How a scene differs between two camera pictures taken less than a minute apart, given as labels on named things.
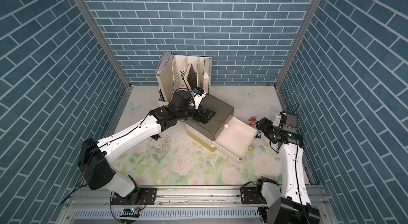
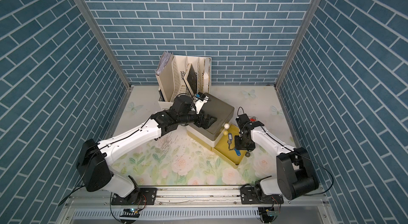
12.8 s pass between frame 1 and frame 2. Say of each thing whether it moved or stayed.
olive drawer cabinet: stayed
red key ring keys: stayed
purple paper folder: stayed
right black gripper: moved
